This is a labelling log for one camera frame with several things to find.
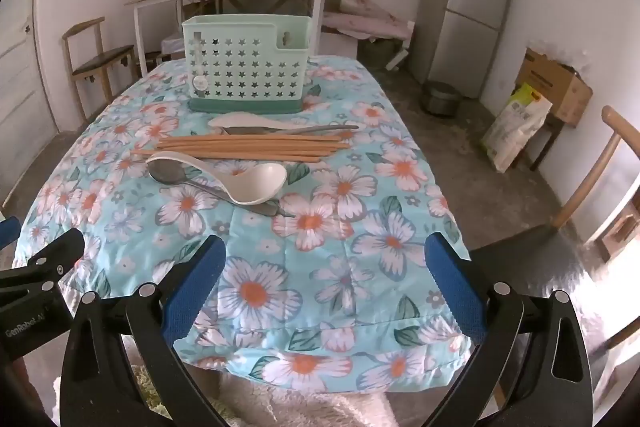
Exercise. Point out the dark rice cooker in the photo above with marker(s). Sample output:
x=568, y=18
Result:
x=440, y=99

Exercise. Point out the folding bed with pink cloth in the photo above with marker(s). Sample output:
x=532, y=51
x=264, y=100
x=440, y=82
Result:
x=370, y=19

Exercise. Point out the white fluffy cloth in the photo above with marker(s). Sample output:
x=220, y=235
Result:
x=280, y=407

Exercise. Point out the dark seat wooden chair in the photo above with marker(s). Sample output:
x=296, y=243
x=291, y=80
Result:
x=102, y=59

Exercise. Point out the green perforated utensil holder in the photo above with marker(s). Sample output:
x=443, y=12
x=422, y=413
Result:
x=240, y=67

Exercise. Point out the curved light wooden chair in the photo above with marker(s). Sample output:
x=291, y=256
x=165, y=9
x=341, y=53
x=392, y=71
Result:
x=595, y=167

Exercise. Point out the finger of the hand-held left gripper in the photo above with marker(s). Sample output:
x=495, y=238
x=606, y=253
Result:
x=55, y=257
x=9, y=232

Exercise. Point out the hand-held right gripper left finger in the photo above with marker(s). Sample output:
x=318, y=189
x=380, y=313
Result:
x=200, y=287

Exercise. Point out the grey refrigerator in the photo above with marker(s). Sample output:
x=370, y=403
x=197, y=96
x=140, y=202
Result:
x=465, y=7

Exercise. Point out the white door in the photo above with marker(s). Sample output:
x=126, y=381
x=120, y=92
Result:
x=20, y=82

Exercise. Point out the floral blue tablecloth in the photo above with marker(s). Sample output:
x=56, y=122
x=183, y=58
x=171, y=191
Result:
x=325, y=217

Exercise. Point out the row of wooden chopsticks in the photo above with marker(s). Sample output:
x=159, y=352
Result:
x=240, y=147

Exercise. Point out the brown cardboard box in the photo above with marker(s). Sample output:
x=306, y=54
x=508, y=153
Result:
x=555, y=87

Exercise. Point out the slim grey metal utensil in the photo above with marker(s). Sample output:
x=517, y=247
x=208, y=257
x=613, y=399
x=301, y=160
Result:
x=320, y=128

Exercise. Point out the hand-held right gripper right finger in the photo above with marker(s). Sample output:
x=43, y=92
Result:
x=455, y=287

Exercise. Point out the white and yellow sack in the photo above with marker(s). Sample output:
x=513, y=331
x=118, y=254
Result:
x=517, y=129

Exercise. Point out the white rice paddle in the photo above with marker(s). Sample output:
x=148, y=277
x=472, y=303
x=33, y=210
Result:
x=240, y=121

